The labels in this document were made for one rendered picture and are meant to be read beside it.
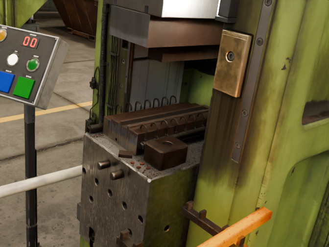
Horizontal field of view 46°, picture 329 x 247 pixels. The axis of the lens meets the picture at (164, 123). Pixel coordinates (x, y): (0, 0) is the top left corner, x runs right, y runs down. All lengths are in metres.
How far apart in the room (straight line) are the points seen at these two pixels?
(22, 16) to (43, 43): 4.78
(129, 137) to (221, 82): 0.36
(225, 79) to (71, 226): 1.61
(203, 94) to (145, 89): 0.27
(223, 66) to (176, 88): 0.59
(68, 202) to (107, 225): 1.26
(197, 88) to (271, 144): 0.69
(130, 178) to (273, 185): 0.43
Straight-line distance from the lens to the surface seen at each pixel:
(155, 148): 1.19
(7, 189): 1.62
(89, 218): 1.52
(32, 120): 1.78
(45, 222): 2.50
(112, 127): 1.35
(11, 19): 6.06
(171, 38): 1.21
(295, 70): 1.01
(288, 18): 1.02
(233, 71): 1.08
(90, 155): 1.40
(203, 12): 1.22
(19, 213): 2.58
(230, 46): 1.09
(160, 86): 1.60
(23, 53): 1.63
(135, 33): 1.20
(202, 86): 1.66
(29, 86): 1.55
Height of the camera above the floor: 1.49
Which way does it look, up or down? 22 degrees down
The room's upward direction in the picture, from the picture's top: 7 degrees clockwise
